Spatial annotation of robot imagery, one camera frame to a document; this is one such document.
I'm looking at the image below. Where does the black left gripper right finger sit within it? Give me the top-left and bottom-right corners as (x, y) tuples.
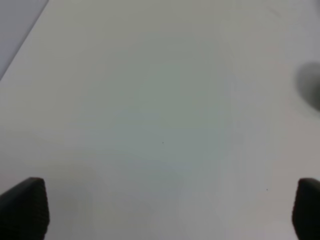
(291, 178), (320, 240)

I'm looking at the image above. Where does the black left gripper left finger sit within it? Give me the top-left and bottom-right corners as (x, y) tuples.
(0, 177), (50, 240)

